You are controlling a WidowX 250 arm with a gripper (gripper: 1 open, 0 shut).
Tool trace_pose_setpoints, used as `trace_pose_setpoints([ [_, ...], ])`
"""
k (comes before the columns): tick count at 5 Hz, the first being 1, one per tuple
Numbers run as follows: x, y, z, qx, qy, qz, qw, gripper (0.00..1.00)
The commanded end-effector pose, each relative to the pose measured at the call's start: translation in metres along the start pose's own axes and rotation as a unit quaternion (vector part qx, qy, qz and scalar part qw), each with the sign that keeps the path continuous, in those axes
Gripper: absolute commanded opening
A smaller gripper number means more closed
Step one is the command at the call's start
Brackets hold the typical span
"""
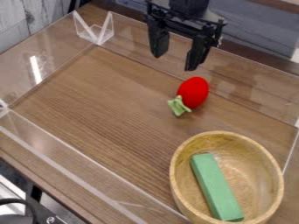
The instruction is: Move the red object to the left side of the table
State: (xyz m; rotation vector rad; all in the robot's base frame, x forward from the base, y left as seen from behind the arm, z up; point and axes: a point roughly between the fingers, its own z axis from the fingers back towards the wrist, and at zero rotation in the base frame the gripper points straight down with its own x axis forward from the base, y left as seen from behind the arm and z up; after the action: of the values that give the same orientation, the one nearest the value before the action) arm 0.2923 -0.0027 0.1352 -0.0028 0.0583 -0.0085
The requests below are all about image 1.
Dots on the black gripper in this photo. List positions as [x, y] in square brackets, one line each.
[186, 17]

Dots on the red toy strawberry green stem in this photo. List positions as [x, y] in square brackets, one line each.
[191, 95]

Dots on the green rectangular block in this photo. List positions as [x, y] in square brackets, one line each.
[222, 201]

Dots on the wooden bowl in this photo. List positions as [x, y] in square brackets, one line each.
[251, 171]

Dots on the black metal stand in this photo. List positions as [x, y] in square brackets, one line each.
[44, 215]

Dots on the clear acrylic enclosure wall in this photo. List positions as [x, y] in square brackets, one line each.
[87, 128]

